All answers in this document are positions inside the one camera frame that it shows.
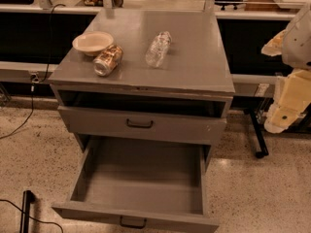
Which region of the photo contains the black cable on floor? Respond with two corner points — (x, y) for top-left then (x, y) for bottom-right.
(0, 3), (66, 140)

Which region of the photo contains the clear plastic bottle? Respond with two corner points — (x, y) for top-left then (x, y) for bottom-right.
(145, 31), (172, 68)

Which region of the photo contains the white bowl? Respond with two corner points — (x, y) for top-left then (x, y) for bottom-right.
(72, 31), (114, 56)

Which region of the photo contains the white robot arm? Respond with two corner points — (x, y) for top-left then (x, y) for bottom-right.
(261, 3), (311, 133)

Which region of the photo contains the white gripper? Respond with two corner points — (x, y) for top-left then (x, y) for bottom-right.
(261, 30), (311, 134)

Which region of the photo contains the grey open lower drawer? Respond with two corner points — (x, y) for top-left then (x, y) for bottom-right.
(52, 137), (219, 233)

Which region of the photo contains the black lower drawer handle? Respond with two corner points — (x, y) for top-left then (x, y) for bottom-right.
(120, 216), (147, 229)

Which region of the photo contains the black upper drawer handle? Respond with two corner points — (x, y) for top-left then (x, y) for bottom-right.
(125, 118), (154, 129)

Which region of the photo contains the black stand foot left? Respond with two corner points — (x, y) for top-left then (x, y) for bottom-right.
(19, 190), (35, 233)

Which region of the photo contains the black drawer handle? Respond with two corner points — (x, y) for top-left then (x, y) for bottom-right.
(125, 118), (154, 129)
(120, 216), (147, 229)

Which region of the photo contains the black table leg right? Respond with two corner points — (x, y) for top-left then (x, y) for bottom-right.
(244, 109), (269, 158)

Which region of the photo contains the orange soda can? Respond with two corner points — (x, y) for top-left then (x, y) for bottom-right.
(93, 45), (123, 77)

